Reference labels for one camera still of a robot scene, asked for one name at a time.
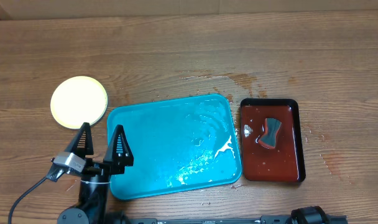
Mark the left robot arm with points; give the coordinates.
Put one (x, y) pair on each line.
(92, 202)

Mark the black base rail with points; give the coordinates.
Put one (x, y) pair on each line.
(265, 219)

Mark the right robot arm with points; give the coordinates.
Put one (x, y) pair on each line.
(308, 215)

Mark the orange sponge with dark scourer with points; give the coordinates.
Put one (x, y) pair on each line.
(271, 129)

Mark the dark red rectangular tray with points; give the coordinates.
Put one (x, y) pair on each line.
(286, 162)

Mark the yellow plate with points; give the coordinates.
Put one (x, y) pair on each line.
(78, 100)

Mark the blue plastic tray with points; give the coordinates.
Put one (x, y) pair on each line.
(178, 145)

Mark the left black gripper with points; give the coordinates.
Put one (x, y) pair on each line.
(106, 168)

